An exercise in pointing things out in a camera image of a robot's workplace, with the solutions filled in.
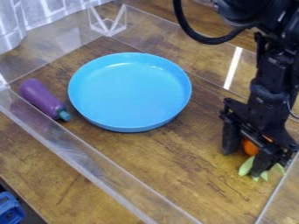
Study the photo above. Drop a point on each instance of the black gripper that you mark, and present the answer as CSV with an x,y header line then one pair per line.
x,y
259,120

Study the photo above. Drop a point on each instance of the orange toy carrot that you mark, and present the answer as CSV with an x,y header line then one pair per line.
x,y
251,150

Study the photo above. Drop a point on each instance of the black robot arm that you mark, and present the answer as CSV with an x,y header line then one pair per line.
x,y
275,17

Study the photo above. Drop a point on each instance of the clear acrylic back barrier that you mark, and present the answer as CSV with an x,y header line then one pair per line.
x,y
224,65

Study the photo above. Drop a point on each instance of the clear acrylic barrier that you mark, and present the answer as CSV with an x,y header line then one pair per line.
x,y
224,65
147,204

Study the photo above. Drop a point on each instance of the blue round plate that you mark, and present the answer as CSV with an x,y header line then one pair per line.
x,y
129,92

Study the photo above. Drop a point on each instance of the clear acrylic front barrier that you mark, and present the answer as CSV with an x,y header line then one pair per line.
x,y
147,204

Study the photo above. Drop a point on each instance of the purple toy eggplant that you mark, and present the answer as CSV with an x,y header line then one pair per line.
x,y
37,95

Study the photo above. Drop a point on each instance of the blue object at corner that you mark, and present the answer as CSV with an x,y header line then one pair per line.
x,y
11,210

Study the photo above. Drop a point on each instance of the white sheer curtain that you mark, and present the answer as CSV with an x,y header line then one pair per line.
x,y
23,15

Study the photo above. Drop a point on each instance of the clear acrylic corner bracket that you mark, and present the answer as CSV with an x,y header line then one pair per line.
x,y
105,26

